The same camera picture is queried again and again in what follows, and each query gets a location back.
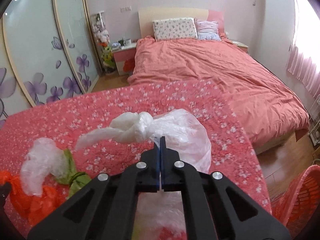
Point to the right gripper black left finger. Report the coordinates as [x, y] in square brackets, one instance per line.
[106, 207]

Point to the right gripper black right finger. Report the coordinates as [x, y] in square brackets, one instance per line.
[214, 207]

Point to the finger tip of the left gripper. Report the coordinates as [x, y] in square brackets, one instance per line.
[5, 190]

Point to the white bubble wrap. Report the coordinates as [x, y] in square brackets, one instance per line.
[43, 159]

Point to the orange plastic bag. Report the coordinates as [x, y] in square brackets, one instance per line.
[33, 208]

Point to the light green plastic bag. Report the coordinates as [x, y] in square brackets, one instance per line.
[73, 174]

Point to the orange plastic laundry basket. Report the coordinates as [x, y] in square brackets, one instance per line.
[295, 207]

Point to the red floral table cover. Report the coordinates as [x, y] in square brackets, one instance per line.
[65, 120]

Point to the salmon bed duvet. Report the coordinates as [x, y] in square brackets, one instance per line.
[265, 106]

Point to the floral sliding wardrobe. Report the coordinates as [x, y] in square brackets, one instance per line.
[47, 53]

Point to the pink left nightstand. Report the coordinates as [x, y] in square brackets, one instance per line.
[125, 59]

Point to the right nightstand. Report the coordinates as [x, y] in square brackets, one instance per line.
[240, 45]

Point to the pink window curtain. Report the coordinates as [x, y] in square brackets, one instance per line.
[303, 62]

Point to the hanging plush toys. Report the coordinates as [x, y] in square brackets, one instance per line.
[102, 41]

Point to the pink striped pillow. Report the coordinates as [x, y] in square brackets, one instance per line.
[207, 30]

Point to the floral white pillow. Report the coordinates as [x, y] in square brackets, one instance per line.
[174, 29]

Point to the white wire rack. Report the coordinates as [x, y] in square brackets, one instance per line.
[314, 122]

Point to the wall power outlet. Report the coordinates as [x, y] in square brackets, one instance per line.
[124, 9]

